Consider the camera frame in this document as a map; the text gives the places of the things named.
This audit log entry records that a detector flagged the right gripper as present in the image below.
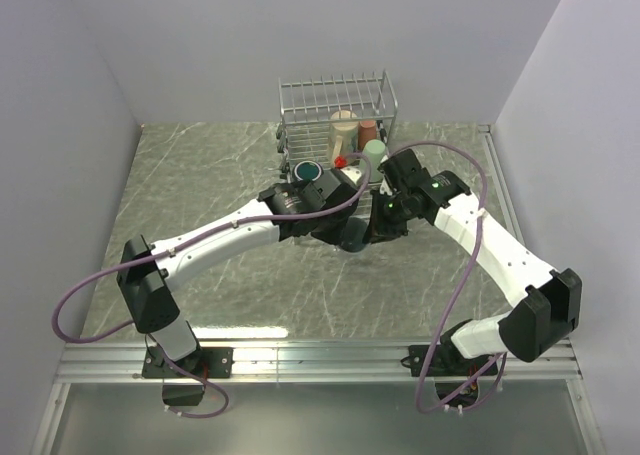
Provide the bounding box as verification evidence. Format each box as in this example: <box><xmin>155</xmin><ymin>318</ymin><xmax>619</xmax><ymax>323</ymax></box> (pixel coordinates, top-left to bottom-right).
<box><xmin>365</xmin><ymin>187</ymin><xmax>413</xmax><ymax>244</ymax></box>

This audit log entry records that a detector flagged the dark green mug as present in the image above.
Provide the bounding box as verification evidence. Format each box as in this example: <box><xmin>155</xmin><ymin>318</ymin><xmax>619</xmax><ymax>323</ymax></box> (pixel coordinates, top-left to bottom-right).
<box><xmin>292</xmin><ymin>160</ymin><xmax>324</xmax><ymax>182</ymax></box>

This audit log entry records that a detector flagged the light green cup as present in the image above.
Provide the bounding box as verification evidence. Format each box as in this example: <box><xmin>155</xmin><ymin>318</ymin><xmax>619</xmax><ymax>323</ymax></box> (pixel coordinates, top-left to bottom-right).
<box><xmin>359</xmin><ymin>139</ymin><xmax>386</xmax><ymax>184</ymax></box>

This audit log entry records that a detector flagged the light blue mug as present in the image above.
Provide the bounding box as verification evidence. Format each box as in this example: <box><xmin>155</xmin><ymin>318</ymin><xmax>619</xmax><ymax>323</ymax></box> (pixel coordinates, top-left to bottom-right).
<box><xmin>339</xmin><ymin>217</ymin><xmax>368</xmax><ymax>253</ymax></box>

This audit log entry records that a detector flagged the pink mug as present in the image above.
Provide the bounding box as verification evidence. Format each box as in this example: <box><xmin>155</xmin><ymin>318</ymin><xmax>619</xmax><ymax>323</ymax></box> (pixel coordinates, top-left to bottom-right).
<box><xmin>357</xmin><ymin>120</ymin><xmax>377</xmax><ymax>151</ymax></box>

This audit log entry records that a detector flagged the cream tall mug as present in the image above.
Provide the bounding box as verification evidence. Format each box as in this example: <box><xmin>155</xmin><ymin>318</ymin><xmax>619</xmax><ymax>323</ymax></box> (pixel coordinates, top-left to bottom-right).
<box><xmin>327</xmin><ymin>110</ymin><xmax>359</xmax><ymax>165</ymax></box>

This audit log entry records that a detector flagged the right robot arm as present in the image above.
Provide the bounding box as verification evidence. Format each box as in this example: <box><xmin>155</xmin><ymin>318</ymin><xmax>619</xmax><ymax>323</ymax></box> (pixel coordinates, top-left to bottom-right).
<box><xmin>369</xmin><ymin>149</ymin><xmax>583</xmax><ymax>375</ymax></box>

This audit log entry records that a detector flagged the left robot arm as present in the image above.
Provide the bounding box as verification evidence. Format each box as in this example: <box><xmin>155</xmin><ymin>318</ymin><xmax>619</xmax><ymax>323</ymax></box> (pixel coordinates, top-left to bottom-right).
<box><xmin>116</xmin><ymin>167</ymin><xmax>367</xmax><ymax>377</ymax></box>

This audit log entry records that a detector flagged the metal dish rack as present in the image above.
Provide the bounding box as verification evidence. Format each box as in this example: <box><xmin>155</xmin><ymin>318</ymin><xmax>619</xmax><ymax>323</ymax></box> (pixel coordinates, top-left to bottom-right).
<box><xmin>275</xmin><ymin>67</ymin><xmax>407</xmax><ymax>246</ymax></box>

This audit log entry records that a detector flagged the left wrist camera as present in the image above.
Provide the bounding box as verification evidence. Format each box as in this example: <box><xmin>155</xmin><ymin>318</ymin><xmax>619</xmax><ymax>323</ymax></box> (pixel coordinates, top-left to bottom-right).
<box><xmin>333</xmin><ymin>156</ymin><xmax>364</xmax><ymax>186</ymax></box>

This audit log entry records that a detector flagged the aluminium rail frame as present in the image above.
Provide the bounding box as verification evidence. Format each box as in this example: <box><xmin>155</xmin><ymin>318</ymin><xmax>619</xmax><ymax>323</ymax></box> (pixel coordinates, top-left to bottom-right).
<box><xmin>29</xmin><ymin>122</ymin><xmax>607</xmax><ymax>455</ymax></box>

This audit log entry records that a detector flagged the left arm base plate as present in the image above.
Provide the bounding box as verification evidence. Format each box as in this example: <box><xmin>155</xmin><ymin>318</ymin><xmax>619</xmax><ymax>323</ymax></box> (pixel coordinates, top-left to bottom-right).
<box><xmin>141</xmin><ymin>343</ymin><xmax>234</xmax><ymax>409</ymax></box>

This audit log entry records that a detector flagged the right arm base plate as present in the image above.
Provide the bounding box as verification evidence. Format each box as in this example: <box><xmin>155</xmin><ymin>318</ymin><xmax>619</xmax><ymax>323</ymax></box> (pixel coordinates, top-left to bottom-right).
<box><xmin>400</xmin><ymin>345</ymin><xmax>491</xmax><ymax>409</ymax></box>

